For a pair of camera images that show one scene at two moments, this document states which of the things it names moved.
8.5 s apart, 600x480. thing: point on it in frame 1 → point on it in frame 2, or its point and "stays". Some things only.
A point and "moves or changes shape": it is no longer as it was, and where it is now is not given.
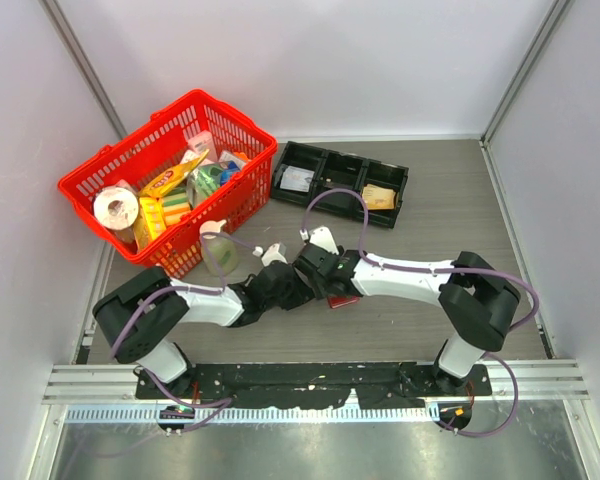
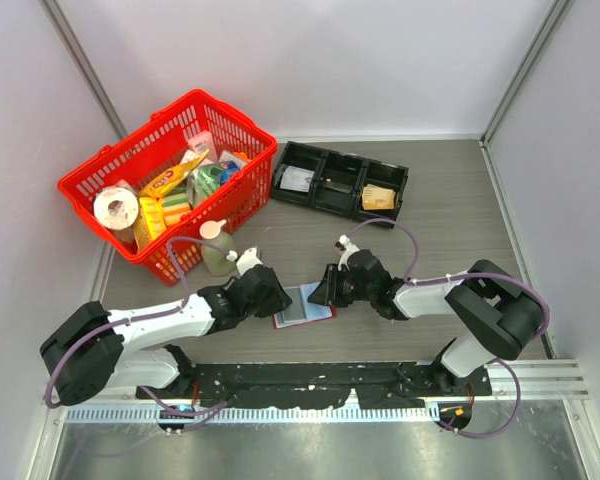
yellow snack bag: [170, 178] stays
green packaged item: [204, 179] stays
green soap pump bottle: [218, 249] stays
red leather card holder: [335, 301] moves or changes shape
